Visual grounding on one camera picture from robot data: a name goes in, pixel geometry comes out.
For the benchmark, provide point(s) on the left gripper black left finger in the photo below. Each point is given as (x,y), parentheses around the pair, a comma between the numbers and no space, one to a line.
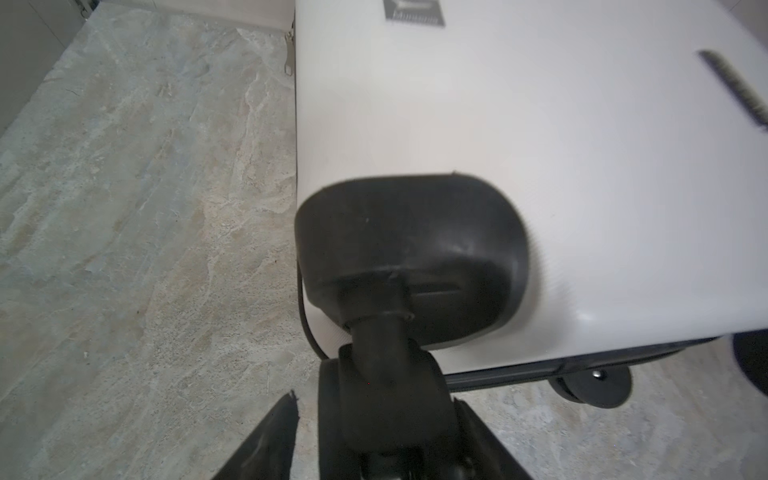
(267,453)

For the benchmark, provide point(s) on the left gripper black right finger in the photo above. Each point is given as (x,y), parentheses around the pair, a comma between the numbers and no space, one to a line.
(487,457)

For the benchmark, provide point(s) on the black and white suitcase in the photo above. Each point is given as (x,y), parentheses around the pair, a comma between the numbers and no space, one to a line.
(498,192)

